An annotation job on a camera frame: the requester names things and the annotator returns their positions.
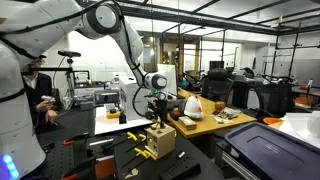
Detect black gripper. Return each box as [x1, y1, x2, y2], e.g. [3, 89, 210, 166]
[155, 99, 169, 129]

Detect wooden shape sorter box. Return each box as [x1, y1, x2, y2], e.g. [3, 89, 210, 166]
[145, 123, 177, 160]

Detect white handheld controller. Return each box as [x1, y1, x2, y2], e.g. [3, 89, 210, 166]
[40, 94, 56, 103]

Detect black box with red label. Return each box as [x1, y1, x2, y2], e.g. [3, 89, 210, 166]
[169, 109, 186, 122]

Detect small tan box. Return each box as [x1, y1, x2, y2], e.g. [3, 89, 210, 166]
[178, 115, 198, 131]

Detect white box with black print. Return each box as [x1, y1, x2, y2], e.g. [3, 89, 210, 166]
[118, 76, 149, 122]

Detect black wedge hex key stand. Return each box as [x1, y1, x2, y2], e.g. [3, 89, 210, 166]
[158, 151, 202, 180]

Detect grey electronics box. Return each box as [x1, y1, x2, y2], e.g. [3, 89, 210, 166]
[93, 89, 120, 106]

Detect operator left hand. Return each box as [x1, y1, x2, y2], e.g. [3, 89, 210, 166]
[44, 109, 58, 125]

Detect operator right hand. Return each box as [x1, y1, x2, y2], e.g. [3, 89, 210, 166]
[35, 98, 56, 113]

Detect yellow block on mat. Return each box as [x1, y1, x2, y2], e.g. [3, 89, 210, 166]
[128, 149, 158, 175]

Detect small black block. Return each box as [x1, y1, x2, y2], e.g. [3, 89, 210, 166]
[118, 112, 128, 125]

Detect light wooden desk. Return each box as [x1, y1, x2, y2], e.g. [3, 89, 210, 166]
[166, 88, 258, 139]

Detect yellow and black tape roll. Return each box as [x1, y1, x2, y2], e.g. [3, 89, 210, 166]
[105, 108, 122, 120]

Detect white table board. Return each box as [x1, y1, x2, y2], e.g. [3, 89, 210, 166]
[94, 105, 163, 136]

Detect brown round object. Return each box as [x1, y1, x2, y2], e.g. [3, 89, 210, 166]
[214, 100, 227, 112]

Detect silver metal rod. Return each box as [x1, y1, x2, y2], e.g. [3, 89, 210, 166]
[88, 137, 115, 148]

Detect black highback office chair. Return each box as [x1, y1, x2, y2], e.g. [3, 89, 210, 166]
[200, 67, 234, 104]

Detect clear plastic bags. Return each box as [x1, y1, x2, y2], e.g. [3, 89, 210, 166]
[212, 106, 242, 125]

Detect small black monitor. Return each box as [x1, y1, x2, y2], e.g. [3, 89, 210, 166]
[208, 60, 225, 71]

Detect black cabinet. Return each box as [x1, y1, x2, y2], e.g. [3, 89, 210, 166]
[231, 79, 258, 109]

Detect black orange bar clamp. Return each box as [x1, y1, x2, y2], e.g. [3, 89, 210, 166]
[62, 132, 90, 147]
[60, 155, 98, 180]

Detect orange bowl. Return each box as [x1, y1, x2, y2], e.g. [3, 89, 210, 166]
[262, 116, 284, 126]

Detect navy plastic tote lid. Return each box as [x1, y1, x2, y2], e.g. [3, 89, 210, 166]
[224, 121, 320, 180]

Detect black mesh chair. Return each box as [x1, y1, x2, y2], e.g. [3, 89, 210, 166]
[254, 81, 296, 118]

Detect person in dark jacket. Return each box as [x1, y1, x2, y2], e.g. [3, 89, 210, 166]
[19, 54, 63, 134]

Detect black vertical pole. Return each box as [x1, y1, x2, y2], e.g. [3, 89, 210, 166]
[288, 23, 301, 79]
[270, 24, 279, 78]

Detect white plastic sheet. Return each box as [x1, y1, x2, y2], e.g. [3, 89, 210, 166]
[278, 110, 320, 149]

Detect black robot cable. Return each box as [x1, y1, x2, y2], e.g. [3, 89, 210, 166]
[109, 0, 158, 119]

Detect aluminium table frame rail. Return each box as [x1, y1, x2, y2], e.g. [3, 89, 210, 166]
[214, 139, 261, 180]

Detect black open frame machine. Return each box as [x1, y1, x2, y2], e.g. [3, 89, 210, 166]
[72, 70, 91, 89]

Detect black camera tripod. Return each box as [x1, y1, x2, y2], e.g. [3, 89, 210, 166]
[64, 56, 76, 101]

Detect black ceiling frame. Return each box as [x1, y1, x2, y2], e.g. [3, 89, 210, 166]
[49, 0, 320, 38]

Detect black bar camera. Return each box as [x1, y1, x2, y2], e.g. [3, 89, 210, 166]
[57, 49, 82, 58]

